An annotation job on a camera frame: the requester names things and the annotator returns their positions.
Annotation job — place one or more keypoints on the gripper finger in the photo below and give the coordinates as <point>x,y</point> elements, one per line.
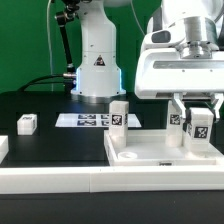
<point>179,105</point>
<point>217,100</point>

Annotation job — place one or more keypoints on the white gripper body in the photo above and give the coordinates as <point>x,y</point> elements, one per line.
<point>161,73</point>

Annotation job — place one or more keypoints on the white square table top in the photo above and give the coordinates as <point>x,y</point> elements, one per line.
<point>148,148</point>

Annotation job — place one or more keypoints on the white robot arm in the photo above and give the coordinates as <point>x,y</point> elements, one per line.
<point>98,76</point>

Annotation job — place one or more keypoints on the white front fence bar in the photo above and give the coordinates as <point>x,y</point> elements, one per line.
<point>110,179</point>

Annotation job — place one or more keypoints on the apriltag base marker sheet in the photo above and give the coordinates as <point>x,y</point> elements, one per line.
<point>91,120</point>

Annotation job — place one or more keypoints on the white left fence piece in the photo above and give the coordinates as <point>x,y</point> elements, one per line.
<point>4,148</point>

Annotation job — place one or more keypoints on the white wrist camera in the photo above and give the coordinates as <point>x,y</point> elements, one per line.
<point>163,38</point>

